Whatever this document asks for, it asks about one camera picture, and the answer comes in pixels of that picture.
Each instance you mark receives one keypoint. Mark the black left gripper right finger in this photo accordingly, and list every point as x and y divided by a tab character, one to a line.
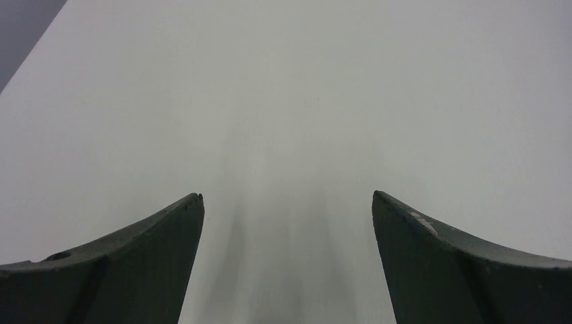
437	273

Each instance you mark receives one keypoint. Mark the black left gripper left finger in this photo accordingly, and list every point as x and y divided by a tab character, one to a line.
138	274

